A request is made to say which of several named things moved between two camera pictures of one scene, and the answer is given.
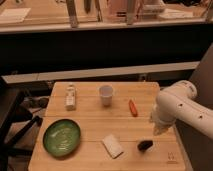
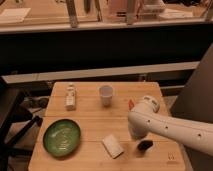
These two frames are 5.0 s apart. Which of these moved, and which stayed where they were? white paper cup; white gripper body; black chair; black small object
Moved: white gripper body
Stayed: black chair; black small object; white paper cup
